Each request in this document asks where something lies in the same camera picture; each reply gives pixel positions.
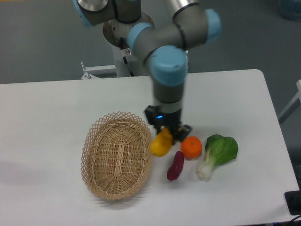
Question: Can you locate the black device at table corner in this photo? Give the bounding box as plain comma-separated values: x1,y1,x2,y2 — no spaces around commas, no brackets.
284,190,301,215

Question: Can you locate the yellow mango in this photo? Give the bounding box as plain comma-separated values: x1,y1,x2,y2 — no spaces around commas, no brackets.
150,127,173,157

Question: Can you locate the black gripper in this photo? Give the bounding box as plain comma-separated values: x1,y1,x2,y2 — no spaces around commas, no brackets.
144,100,192,144

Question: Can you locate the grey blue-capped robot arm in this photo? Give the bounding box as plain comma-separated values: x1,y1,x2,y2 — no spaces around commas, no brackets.
73,0,222,143

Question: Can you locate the green bok choy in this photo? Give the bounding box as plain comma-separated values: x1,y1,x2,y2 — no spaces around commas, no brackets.
196,134,238,179

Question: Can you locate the orange tangerine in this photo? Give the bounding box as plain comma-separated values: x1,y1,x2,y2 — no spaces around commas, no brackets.
180,136,202,159

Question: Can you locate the purple sweet potato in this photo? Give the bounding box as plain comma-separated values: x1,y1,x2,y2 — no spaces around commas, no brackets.
166,151,184,181

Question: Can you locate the woven wicker basket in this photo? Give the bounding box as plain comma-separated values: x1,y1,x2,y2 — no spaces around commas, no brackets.
81,112,152,201

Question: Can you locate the white frame at right edge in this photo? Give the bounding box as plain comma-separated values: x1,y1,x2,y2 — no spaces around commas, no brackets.
277,80,301,125

